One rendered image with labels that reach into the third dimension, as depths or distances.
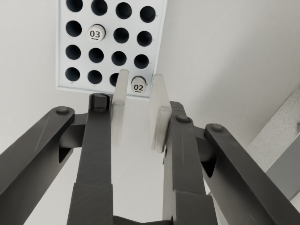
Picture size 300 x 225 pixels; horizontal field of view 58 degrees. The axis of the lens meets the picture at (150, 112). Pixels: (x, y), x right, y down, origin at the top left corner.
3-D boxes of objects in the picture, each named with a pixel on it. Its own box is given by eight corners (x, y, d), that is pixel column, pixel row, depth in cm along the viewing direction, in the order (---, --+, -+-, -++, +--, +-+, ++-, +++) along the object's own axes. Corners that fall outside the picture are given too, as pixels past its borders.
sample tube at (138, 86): (144, 79, 27) (144, 96, 23) (131, 77, 27) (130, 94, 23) (145, 67, 26) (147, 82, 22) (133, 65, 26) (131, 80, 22)
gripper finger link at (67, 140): (105, 154, 14) (47, 148, 14) (114, 114, 19) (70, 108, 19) (107, 129, 14) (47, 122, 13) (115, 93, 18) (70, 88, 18)
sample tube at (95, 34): (109, 35, 25) (102, 44, 21) (95, 32, 25) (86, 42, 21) (110, 20, 24) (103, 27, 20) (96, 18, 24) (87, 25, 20)
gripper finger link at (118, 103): (119, 150, 16) (106, 148, 16) (125, 104, 23) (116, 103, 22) (124, 104, 15) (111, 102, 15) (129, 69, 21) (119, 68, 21)
